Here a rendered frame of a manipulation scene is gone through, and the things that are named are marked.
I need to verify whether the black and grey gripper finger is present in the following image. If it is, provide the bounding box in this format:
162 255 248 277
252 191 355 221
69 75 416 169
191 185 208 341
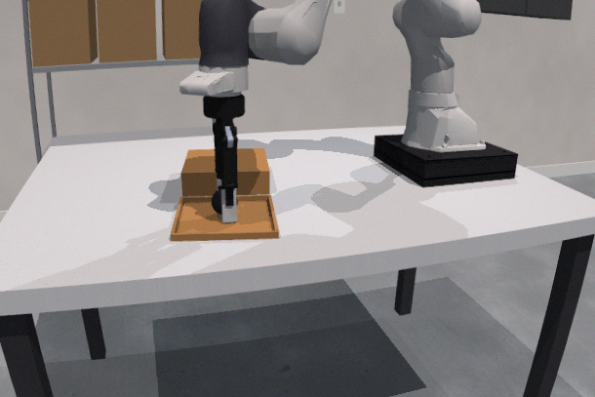
215 126 238 222
213 123 221 187

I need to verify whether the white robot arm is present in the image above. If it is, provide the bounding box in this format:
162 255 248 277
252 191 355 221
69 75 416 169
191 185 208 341
179 0 486 152

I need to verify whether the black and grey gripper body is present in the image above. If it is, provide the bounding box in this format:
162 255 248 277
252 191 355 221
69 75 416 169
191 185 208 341
203 95 245 146

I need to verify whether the black ball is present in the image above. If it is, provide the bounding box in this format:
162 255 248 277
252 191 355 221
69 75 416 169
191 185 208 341
212 189 222 215

